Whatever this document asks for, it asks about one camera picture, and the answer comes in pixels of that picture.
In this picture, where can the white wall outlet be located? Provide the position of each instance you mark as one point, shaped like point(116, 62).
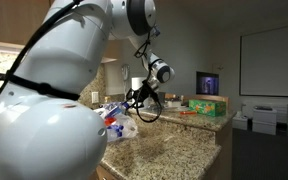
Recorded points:
point(95, 97)

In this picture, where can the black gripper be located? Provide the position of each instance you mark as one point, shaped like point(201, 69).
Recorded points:
point(144, 92)

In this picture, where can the white food container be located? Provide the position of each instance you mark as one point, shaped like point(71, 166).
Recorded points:
point(174, 104)

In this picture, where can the clear plastic bag blue print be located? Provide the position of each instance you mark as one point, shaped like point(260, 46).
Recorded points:
point(129, 130)

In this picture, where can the wooden wall cabinet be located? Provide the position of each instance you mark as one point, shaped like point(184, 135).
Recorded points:
point(10, 20)

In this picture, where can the flat screen television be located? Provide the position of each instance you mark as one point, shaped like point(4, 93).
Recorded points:
point(207, 85)

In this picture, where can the clear water bottle blue cap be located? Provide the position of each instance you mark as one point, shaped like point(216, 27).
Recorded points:
point(104, 106)

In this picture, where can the small white box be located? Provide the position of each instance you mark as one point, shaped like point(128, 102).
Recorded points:
point(240, 122)

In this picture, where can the white projector screen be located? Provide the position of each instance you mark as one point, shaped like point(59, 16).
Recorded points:
point(274, 60)

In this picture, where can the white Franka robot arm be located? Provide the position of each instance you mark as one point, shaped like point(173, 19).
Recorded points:
point(50, 133)

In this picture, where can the white printer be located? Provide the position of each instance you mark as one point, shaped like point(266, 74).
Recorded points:
point(264, 120)

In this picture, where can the orange marker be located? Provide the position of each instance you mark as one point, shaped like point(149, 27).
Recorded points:
point(188, 113)

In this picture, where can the white wall phone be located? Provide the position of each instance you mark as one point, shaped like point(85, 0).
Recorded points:
point(125, 71)

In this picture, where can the green tissue box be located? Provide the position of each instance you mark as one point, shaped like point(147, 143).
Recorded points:
point(207, 108)

